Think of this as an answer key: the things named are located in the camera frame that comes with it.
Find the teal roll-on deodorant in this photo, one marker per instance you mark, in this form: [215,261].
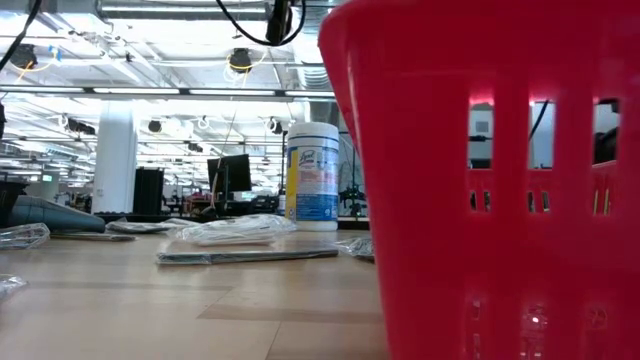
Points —
[50,217]

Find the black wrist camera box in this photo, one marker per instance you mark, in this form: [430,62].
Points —
[278,22]

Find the black round brush in bag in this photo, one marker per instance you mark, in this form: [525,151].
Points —
[357,247]

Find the clear bag white contents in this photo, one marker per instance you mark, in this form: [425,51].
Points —
[142,226]

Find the black computer monitor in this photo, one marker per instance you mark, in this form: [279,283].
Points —
[230,172]

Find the background black robot arm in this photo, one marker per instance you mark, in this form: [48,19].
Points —
[354,195]

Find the red plastic basket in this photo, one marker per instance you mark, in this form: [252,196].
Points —
[425,225]

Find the Lysol wipes canister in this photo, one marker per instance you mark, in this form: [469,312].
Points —
[312,175]

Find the white square pillar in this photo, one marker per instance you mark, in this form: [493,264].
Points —
[115,160]

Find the long light strip bar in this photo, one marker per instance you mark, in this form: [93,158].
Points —
[135,91]

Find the comb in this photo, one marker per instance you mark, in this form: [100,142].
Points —
[92,236]
[245,256]

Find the vanity pack swabs bag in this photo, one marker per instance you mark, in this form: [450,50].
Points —
[235,231]

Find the black cabinet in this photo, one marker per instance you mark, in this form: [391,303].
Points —
[148,192]

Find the silver round ceiling duct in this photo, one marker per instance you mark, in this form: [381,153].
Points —
[312,75]

